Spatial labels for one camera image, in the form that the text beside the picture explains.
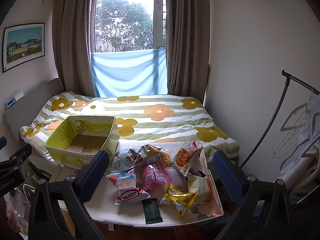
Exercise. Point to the cream floral tablecloth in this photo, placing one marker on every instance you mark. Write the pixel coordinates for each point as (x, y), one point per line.
(102, 207)

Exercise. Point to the left brown curtain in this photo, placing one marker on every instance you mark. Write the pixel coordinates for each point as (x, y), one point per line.
(71, 25)

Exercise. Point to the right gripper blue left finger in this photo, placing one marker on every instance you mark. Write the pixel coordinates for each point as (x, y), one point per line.
(90, 175)

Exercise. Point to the floral striped quilt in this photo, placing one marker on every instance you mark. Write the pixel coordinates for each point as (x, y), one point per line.
(144, 119)

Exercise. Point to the orange sticks snack bag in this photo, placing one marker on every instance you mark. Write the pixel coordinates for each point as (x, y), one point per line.
(187, 156)

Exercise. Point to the yellow snack packet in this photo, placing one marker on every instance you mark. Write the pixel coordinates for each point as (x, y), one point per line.
(183, 201)

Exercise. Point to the packaged waffle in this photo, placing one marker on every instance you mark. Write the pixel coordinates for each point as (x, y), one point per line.
(165, 158)

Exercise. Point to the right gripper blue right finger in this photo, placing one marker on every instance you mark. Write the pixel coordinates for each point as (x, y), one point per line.
(232, 177)

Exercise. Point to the pink striped snack bag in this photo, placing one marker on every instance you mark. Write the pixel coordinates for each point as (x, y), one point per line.
(154, 175)

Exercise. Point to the silver chips bag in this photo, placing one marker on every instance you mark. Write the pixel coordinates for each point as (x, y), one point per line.
(146, 154)

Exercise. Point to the black clothes rack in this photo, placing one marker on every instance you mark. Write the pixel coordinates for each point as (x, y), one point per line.
(289, 78)

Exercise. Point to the hanging clothes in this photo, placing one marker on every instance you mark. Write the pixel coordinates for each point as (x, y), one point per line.
(301, 175)

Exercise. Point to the right brown curtain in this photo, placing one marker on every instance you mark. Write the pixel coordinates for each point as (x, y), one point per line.
(187, 47)

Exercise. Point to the framed town picture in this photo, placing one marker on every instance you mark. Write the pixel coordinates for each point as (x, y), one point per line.
(22, 43)

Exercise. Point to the light blue cloth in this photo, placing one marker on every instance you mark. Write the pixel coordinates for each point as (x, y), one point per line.
(129, 73)

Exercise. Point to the wire clothes hangers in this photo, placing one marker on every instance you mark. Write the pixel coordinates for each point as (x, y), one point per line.
(292, 130)

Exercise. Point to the shrimp chips bag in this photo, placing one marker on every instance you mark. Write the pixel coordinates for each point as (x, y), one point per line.
(126, 184)

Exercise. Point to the green cardboard box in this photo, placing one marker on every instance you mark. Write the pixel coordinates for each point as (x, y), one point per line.
(79, 138)

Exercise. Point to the grey headboard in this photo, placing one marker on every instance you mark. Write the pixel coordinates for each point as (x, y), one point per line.
(25, 110)

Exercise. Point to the window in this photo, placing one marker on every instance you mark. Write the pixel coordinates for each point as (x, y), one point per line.
(127, 25)

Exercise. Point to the cream snack bag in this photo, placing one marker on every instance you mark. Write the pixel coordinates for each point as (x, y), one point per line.
(198, 185)

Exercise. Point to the brown curtain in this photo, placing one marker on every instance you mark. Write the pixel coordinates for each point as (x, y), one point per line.
(187, 47)
(71, 25)

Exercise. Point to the lint roller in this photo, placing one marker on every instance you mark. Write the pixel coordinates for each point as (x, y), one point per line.
(10, 102)

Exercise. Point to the dark green snack bar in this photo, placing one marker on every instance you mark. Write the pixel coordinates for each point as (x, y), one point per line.
(151, 211)

